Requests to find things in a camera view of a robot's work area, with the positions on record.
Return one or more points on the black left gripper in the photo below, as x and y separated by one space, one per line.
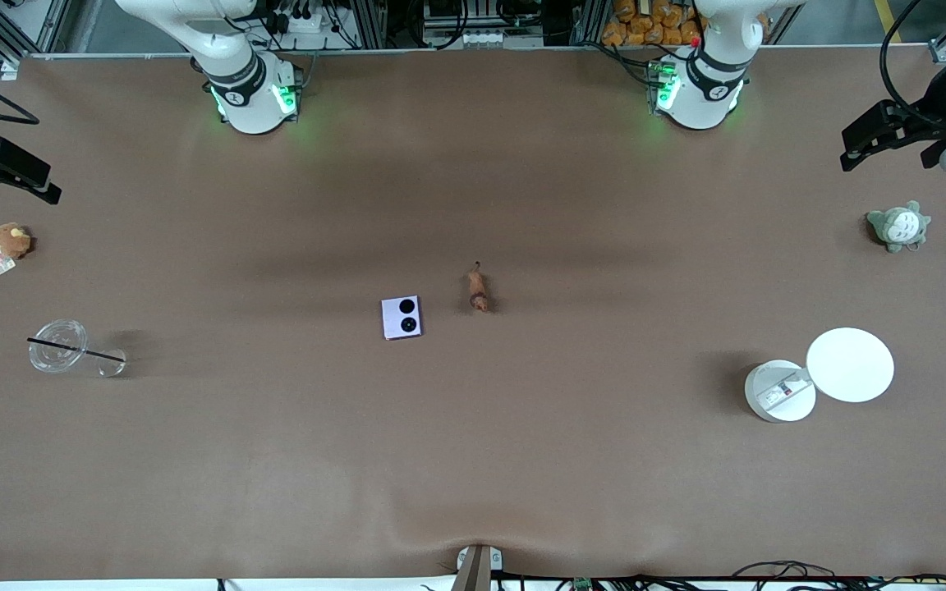
929 116

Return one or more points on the white box with black dots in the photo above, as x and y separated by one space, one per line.
395 326

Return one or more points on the brown lion statue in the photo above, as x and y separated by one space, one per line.
478 289

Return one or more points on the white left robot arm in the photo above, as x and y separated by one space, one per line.
699 103

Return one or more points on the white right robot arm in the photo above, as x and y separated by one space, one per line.
251 107

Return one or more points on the brown plush toy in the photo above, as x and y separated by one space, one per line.
11 240

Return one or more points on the grey totoro plush toy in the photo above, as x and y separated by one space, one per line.
898 227

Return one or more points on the clear plastic cup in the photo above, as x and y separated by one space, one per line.
50 357

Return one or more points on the black drinking straw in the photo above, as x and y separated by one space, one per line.
95 354

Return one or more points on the white round lid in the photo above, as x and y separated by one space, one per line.
851 365

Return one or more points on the orange plush toys pile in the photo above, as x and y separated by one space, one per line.
654 20

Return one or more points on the white round container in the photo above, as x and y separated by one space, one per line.
769 394

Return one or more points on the white power strip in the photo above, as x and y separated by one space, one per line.
309 21

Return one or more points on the brown table cover mat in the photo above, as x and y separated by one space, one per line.
473 460

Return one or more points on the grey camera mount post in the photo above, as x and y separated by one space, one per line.
477 568

